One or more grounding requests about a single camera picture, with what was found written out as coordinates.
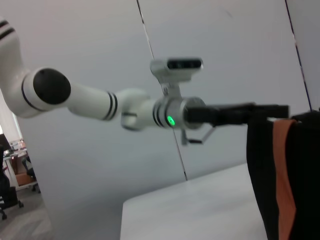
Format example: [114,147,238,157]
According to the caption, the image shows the left gripper cable with connector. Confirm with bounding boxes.
[180,123,216,146]

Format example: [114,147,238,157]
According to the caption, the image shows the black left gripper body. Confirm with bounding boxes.
[184,102,256,128]

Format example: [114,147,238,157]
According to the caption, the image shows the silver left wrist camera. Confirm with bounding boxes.
[149,56,205,101]

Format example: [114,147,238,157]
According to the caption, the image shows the black food bag orange straps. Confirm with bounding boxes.
[246,107,320,240]

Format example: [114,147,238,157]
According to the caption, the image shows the brown cardboard box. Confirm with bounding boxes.
[15,172,33,186]

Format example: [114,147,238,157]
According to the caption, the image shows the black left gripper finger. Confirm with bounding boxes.
[252,103,290,118]

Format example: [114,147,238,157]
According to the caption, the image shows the white office desk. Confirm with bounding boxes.
[1,139,41,193]

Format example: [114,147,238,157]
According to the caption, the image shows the black office chair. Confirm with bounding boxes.
[0,144,25,221]

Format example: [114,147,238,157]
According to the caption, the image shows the dark blue office chair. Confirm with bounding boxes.
[21,156,41,194]

